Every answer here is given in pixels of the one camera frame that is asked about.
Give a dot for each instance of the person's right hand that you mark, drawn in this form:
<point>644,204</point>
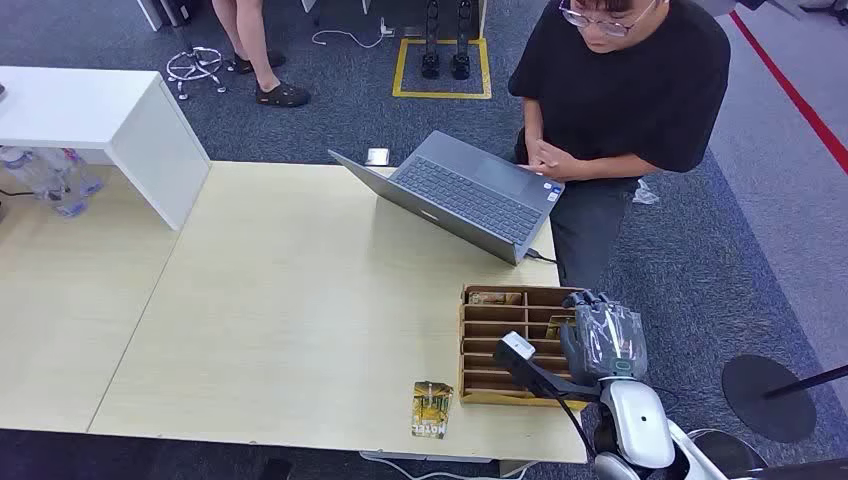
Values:
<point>546,156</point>

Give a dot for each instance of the person's left hand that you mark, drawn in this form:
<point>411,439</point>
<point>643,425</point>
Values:
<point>563,173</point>

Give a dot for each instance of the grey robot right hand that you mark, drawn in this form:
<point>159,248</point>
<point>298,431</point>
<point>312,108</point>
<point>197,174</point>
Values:
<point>606,338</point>

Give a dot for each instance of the yellow key card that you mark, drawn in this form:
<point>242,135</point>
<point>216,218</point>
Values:
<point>553,328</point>

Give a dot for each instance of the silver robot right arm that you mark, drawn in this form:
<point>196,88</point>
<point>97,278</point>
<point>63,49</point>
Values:
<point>639,424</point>

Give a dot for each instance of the person's right forearm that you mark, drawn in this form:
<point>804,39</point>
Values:
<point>532,122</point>

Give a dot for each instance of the person's left forearm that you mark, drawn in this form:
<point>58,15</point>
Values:
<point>616,167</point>

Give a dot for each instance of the wooden card organizer box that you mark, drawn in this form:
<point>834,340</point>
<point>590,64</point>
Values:
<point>493,331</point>

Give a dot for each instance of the yellow card in organizer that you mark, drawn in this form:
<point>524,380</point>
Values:
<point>493,298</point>

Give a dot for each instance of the yellow hotel card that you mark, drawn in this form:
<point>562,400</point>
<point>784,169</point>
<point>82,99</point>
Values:
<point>431,411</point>

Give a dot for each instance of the background person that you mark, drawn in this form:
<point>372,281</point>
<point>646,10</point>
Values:
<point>255,40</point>

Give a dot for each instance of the crumpled clear plastic wrapper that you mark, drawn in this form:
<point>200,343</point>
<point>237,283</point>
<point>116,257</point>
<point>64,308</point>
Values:
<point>644,194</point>

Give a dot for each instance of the grey open laptop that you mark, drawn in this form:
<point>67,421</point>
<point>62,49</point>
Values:
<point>464,199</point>

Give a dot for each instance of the black robot leg stand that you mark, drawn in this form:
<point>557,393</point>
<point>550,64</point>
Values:
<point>461,63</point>
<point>431,63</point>

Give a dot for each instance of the eyeglasses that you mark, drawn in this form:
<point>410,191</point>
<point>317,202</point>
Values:
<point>599,23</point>

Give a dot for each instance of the black round stand with pole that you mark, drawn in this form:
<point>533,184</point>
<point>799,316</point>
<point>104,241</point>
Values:
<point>762,397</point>

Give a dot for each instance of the small white square device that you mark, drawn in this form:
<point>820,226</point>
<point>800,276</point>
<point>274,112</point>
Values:
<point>378,157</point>

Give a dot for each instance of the white power plug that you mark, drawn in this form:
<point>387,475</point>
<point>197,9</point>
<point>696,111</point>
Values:
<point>387,28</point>

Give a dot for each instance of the red floor tape line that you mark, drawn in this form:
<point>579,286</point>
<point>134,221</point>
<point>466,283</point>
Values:
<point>795,99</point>

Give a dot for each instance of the chair base with casters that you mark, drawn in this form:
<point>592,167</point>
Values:
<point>195,66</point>

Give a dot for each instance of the white furniture leg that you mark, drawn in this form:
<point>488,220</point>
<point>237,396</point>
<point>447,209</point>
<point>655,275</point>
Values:
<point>150,14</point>

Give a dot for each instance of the white desk riser shelf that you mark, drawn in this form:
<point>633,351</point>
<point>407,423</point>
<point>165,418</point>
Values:
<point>99,112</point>

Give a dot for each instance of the clear plastic water bottle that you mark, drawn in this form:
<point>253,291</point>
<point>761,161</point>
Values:
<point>79,172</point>
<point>40,179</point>

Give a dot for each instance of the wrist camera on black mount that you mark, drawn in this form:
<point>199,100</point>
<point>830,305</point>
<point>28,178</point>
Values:
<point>518,349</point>

